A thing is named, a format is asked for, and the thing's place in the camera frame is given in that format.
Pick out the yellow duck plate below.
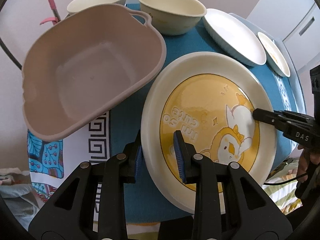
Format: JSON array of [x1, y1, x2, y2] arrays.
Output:
[[140, 51, 277, 213]]

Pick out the beige plastic basin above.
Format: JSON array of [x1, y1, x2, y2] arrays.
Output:
[[22, 4, 167, 141]]

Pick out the person's hand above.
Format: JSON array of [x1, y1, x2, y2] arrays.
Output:
[[297, 145, 320, 176]]

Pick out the patterned tablecloth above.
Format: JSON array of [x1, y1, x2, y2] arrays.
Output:
[[27, 109, 160, 239]]

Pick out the pile of cloths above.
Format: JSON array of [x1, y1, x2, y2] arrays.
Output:
[[1, 167, 39, 230]]

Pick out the cream duck drawing plate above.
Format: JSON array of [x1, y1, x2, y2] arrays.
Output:
[[257, 32, 291, 77]]

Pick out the white fluted oval dish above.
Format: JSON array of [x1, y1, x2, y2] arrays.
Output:
[[203, 8, 267, 67]]

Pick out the white cabinet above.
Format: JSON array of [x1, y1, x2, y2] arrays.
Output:
[[246, 0, 320, 73]]

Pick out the cream yellow-spotted bowl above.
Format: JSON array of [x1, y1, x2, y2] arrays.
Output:
[[138, 0, 207, 36]]

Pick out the pink mop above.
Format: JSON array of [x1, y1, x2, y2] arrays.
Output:
[[40, 0, 61, 25]]

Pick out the black curved cable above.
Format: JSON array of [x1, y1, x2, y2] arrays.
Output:
[[0, 36, 23, 71]]

